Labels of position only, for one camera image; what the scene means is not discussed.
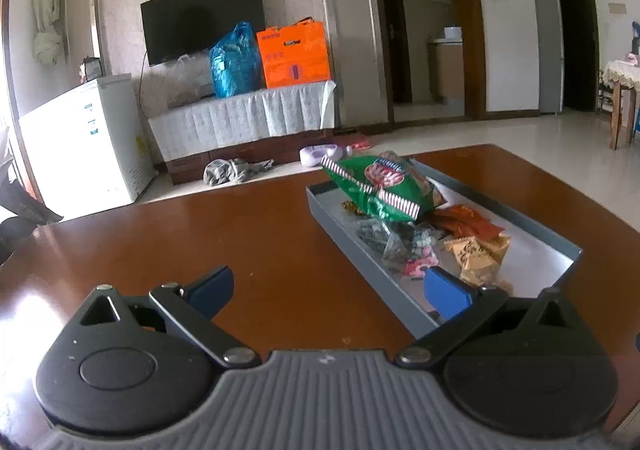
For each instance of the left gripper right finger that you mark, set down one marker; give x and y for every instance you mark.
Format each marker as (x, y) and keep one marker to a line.
(464, 309)

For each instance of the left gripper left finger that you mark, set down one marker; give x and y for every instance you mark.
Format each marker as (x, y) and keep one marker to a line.
(189, 311)

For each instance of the clear bag of seeds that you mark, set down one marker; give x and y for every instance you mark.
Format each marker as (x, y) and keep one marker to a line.
(396, 242)

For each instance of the green red snack bag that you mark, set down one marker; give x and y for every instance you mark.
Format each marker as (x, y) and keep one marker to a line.
(384, 186)

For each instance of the orange snack packet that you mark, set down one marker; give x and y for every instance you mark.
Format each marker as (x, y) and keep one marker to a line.
(462, 221)

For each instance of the tan snack packet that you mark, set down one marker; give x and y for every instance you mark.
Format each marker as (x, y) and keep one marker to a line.
(480, 260)

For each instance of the pink candy packet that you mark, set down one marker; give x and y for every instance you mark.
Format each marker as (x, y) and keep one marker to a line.
(416, 268)

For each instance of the grey cloth on floor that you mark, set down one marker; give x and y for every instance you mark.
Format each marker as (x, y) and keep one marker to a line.
(233, 171)

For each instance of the white chest freezer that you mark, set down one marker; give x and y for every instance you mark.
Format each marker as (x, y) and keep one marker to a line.
(87, 148)

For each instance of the purple white detergent bottle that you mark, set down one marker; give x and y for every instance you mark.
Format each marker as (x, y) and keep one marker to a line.
(312, 156)

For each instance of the red item on floor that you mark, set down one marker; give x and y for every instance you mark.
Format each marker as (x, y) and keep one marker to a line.
(359, 146)

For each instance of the white cloth covered tv stand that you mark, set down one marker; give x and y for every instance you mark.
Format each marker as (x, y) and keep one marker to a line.
(270, 123)

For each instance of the blue plastic bag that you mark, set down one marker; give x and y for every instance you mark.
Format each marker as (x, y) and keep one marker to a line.
(235, 63)

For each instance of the kitchen counter cabinet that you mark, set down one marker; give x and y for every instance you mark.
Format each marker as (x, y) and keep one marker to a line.
(446, 65)

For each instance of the orange cardboard box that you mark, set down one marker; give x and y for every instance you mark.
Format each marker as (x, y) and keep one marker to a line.
(294, 54)

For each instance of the wooden side table with cloth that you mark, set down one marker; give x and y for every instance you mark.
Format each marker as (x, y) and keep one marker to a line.
(623, 77)

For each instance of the black wall television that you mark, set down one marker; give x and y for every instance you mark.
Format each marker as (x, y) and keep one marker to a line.
(173, 28)

